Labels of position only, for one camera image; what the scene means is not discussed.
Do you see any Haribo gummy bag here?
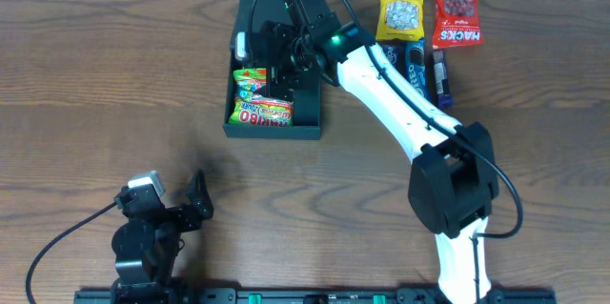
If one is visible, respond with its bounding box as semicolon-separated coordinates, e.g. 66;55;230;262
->
228;68;294;127

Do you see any dark green box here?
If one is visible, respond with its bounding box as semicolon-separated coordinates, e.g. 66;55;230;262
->
223;0;321;140

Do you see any blue Eclipse mint pack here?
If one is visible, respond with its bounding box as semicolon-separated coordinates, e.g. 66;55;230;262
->
381;44;400;71

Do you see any blue Oreo cookie pack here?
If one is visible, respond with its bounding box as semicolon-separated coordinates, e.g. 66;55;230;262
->
405;38;430;100

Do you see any yellow snack bag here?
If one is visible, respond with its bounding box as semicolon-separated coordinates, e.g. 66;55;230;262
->
376;0;424;42

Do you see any dark blue chocolate bar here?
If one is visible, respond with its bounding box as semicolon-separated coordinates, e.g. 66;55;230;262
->
432;50;455;109

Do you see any red Hacks candy bag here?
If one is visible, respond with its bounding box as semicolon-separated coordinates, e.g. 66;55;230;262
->
432;0;484;50

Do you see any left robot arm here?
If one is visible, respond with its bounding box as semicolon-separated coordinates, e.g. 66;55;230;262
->
111;171;214;304

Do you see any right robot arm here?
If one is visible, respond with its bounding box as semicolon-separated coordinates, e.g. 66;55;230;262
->
246;0;501;303

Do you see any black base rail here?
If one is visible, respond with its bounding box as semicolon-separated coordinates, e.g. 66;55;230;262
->
73;286;558;304

